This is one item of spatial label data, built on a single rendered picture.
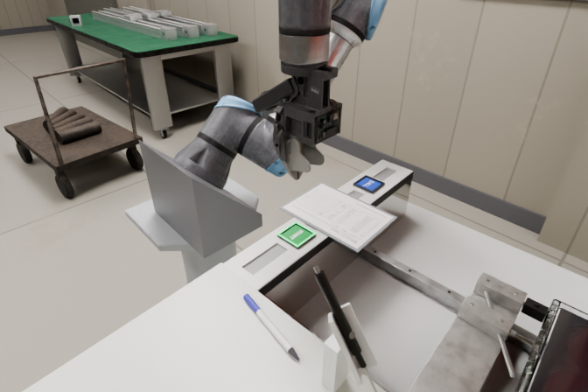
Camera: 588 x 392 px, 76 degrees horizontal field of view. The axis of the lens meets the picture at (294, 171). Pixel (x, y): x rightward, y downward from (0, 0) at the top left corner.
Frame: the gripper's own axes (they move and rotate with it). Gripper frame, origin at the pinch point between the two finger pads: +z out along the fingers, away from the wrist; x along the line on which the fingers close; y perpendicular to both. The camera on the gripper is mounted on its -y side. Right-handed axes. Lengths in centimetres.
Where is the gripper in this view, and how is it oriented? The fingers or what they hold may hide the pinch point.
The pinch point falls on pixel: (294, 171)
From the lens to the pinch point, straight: 67.7
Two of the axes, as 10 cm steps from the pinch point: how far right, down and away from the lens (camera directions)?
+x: 6.8, -3.7, 6.3
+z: 0.0, 8.6, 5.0
